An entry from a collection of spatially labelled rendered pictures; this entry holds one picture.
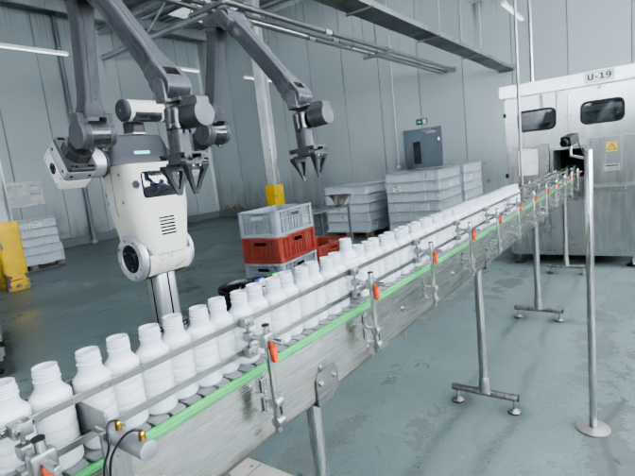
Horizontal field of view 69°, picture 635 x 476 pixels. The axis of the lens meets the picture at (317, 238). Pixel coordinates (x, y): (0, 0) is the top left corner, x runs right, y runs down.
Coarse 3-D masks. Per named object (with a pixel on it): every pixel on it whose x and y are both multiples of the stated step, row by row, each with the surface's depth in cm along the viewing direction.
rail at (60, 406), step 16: (448, 224) 201; (480, 224) 238; (448, 240) 201; (384, 256) 153; (336, 304) 130; (304, 320) 118; (208, 336) 93; (176, 352) 86; (240, 352) 100; (144, 368) 81; (208, 368) 93; (112, 384) 76; (64, 400) 70; (80, 400) 72; (160, 400) 84; (128, 416) 79; (64, 448) 70
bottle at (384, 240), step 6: (384, 234) 161; (384, 240) 158; (384, 246) 158; (390, 246) 158; (384, 252) 158; (384, 258) 158; (390, 258) 158; (390, 264) 158; (390, 270) 159; (390, 276) 159
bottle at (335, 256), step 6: (330, 252) 138; (336, 252) 138; (336, 258) 135; (336, 264) 135; (342, 264) 136; (336, 270) 134; (342, 270) 135; (342, 282) 135; (342, 288) 136; (348, 288) 138; (342, 294) 136; (348, 300) 137; (342, 306) 136
